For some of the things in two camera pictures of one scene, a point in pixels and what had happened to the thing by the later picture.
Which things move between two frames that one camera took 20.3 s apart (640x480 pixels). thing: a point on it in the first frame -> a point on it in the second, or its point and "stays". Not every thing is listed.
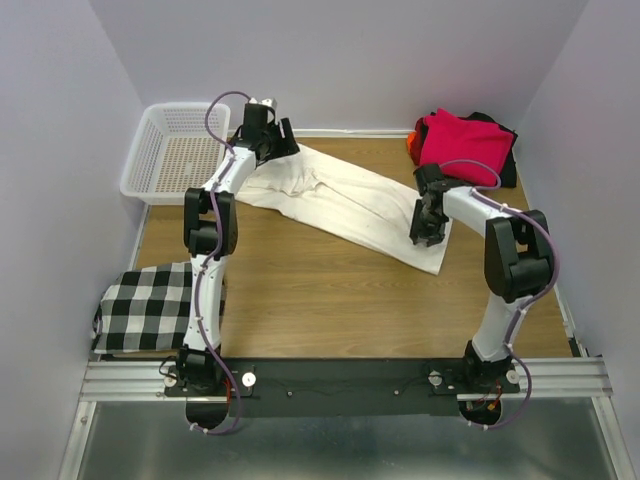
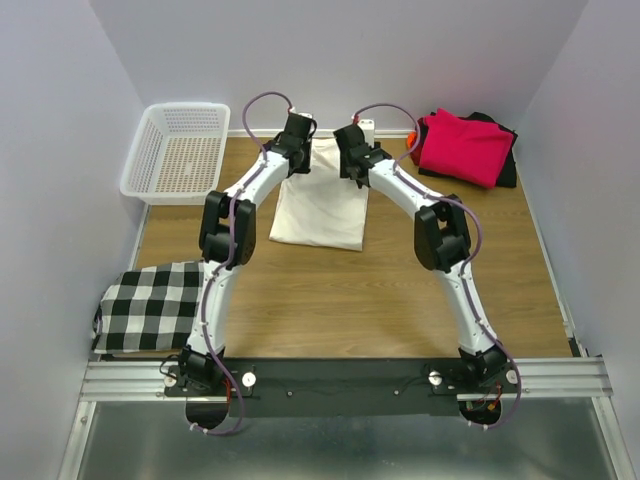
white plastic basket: (174, 151) stays
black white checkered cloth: (144, 310) stays
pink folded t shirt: (446, 137) stays
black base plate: (344, 387) stays
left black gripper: (286, 145) -> (304, 166)
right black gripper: (434, 235) -> (342, 165)
